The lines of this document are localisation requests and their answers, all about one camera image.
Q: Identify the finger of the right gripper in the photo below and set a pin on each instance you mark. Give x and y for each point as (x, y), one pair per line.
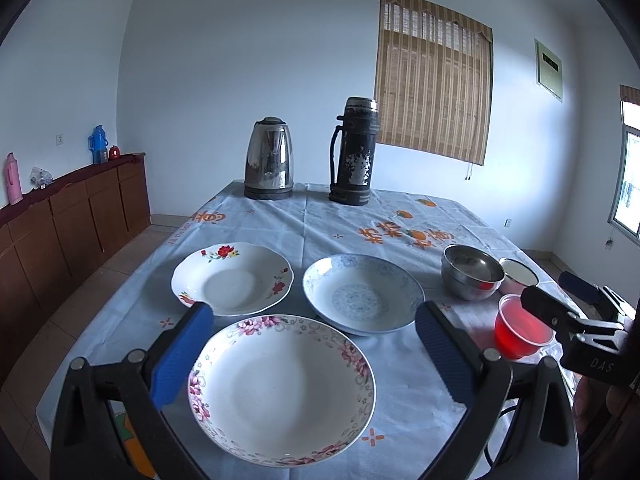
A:
(567, 325)
(576, 286)

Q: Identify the blue pattern porcelain plate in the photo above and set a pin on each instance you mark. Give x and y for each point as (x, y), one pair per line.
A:
(362, 295)

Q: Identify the blue thermos jug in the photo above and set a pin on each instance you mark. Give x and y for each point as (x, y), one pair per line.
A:
(98, 144)

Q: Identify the window with frame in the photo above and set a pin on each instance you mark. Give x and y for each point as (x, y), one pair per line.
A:
(624, 213)

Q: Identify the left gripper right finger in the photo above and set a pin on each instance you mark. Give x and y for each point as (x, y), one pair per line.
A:
(541, 442)

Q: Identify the right hand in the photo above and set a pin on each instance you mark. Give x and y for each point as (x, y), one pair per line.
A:
(607, 417)

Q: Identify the brown wooden sideboard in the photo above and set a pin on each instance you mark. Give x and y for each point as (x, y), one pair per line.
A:
(56, 237)

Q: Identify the pink thermos bottle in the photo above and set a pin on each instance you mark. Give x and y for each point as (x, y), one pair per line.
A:
(13, 181)

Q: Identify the pink floral rim plate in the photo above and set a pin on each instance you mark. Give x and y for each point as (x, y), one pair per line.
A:
(282, 391)

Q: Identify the red flower white plate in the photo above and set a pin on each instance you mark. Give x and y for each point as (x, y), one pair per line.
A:
(234, 279)

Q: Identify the crumpled plastic bag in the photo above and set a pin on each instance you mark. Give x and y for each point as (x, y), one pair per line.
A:
(40, 178)

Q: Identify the red plastic bowl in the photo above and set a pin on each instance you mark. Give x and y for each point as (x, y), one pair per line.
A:
(517, 332)

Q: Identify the bamboo window blind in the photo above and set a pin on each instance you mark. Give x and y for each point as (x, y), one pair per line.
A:
(433, 80)

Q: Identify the black thermos flask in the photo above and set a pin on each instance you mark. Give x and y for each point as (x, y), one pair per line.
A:
(352, 150)

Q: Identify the wall electrical panel box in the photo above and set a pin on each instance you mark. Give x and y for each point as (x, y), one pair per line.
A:
(549, 70)

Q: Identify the small red jar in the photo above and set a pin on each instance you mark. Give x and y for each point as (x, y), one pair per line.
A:
(114, 152)

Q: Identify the stainless steel bowl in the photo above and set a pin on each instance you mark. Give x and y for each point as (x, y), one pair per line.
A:
(469, 273)

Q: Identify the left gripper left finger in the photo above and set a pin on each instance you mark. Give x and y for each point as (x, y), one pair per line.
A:
(86, 443)

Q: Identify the white enamel bowl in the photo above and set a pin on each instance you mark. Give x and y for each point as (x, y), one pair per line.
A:
(517, 277)

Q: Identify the stainless steel electric kettle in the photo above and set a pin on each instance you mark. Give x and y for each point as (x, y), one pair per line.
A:
(269, 170)

